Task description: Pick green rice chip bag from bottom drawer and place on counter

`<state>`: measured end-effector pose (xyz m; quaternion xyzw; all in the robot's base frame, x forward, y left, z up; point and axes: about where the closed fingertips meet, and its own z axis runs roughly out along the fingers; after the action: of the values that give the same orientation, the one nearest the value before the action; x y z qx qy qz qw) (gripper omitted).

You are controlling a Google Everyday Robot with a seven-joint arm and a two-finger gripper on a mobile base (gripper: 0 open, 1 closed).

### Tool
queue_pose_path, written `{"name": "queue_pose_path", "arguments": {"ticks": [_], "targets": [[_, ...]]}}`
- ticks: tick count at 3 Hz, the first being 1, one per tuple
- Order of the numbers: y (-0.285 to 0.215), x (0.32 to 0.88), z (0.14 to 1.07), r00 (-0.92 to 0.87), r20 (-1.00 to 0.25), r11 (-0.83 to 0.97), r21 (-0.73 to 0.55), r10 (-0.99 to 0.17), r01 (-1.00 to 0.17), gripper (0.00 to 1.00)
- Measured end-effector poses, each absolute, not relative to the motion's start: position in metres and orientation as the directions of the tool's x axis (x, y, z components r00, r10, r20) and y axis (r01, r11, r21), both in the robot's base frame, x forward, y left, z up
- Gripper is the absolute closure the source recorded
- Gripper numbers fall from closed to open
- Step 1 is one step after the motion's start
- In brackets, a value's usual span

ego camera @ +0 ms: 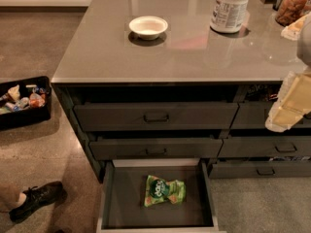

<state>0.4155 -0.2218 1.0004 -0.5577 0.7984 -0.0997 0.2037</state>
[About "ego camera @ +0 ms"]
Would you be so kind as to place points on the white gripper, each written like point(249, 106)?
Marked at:
point(305, 44)

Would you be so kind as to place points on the green rice chip bag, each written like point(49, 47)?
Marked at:
point(159, 191)

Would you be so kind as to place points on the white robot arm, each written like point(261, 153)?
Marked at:
point(301, 29)

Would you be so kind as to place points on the top right drawer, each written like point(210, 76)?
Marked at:
point(251, 115)

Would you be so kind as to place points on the middle right drawer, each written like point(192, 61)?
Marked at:
point(266, 146)

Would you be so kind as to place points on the bottom right drawer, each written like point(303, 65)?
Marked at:
point(278, 169)

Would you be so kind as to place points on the middle left drawer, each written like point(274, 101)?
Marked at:
point(155, 148)

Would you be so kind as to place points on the top left drawer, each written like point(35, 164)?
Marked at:
point(155, 116)

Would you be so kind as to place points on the open bottom left drawer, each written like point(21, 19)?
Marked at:
point(122, 204)

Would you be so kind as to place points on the clear jar of snacks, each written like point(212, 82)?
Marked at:
point(292, 10)

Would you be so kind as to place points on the white wipes canister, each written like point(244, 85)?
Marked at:
point(228, 15)

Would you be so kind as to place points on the dark grey cabinet island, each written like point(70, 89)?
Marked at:
point(190, 62)

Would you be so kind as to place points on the white bowl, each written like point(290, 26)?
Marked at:
point(148, 27)

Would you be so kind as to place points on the black shoe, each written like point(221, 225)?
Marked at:
point(36, 198)

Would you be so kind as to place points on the black bin of snacks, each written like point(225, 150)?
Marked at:
point(25, 102)

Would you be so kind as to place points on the brown trouser leg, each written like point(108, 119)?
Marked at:
point(10, 197)

